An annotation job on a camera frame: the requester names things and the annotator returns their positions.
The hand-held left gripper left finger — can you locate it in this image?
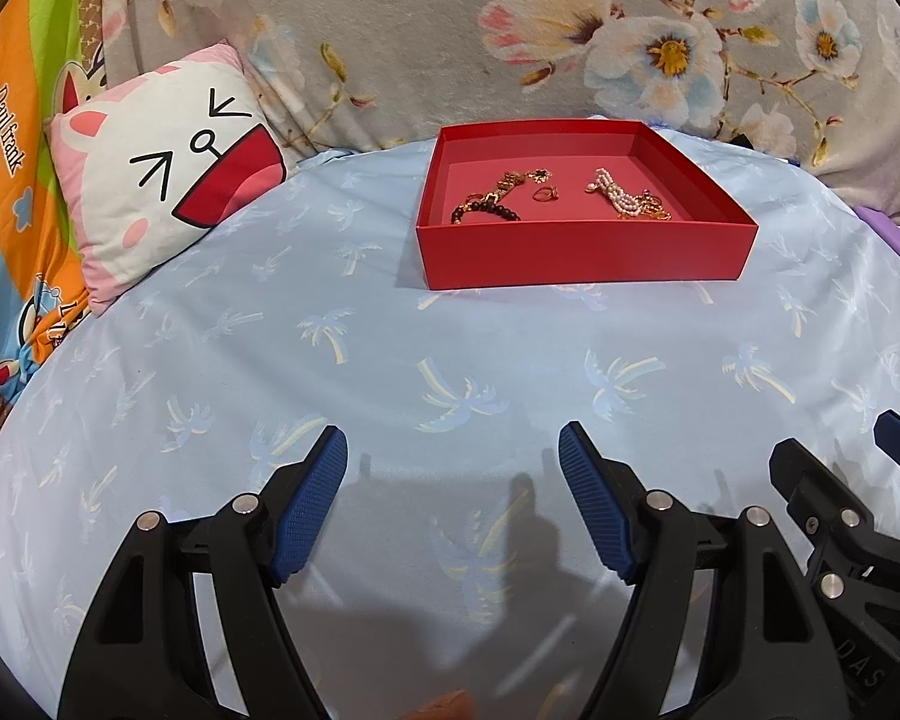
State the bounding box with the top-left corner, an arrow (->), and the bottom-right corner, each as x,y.
58,426 -> 348,720

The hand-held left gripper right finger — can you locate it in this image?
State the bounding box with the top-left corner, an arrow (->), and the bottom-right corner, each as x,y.
559,421 -> 852,720

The red shallow box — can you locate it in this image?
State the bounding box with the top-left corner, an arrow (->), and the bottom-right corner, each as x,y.
415,120 -> 758,292

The black bead bracelet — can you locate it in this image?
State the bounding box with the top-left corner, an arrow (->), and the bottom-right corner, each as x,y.
450,191 -> 523,227

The blue palm print sheet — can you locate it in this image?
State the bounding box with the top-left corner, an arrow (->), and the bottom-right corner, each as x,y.
0,124 -> 900,720

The cartoon cat pillow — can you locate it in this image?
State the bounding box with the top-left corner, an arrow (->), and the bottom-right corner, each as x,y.
49,41 -> 290,316

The colourful cartoon cloth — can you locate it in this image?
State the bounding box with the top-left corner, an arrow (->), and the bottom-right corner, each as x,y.
0,0 -> 121,616

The grey floral blanket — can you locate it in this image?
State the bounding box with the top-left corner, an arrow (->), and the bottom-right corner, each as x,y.
82,0 -> 900,220

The pearl bracelet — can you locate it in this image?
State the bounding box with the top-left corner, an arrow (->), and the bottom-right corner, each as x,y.
585,168 -> 643,215

